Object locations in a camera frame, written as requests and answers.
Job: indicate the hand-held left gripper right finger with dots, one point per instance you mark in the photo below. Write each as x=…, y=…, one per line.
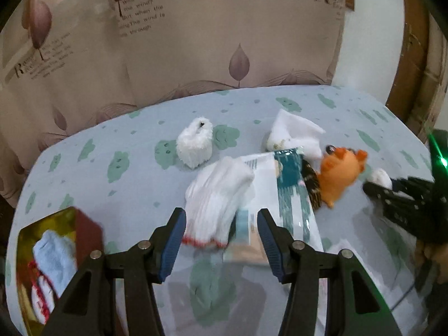
x=271, y=245

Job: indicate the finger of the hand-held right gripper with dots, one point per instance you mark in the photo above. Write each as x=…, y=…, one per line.
x=392, y=204
x=413, y=183

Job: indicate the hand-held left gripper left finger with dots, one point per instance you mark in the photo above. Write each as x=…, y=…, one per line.
x=171, y=245

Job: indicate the small white plush ball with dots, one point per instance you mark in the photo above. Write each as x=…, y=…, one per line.
x=382, y=177

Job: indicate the wet wipes packet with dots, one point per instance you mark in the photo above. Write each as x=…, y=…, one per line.
x=290, y=210

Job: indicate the white knit gloves red cuff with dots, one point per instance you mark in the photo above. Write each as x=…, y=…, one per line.
x=217, y=199

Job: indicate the red and gold tin box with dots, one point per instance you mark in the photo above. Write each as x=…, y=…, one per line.
x=85, y=227

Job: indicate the person's right hand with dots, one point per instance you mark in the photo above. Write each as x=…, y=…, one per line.
x=427, y=253

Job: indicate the orange plush toy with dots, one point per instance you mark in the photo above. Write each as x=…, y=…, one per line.
x=337, y=175

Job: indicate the cloud print tablecloth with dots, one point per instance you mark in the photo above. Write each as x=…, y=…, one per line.
x=122, y=196

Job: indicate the white fluffy plush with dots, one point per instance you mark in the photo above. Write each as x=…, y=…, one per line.
x=194, y=143

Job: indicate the light blue sock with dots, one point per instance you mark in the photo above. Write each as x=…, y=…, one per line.
x=56, y=255

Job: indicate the white folded cloth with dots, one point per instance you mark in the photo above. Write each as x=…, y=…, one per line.
x=294, y=129

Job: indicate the tall brown cardboard box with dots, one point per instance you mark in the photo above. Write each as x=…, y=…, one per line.
x=428, y=63

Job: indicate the leaf print curtain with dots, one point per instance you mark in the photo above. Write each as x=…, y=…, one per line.
x=157, y=59

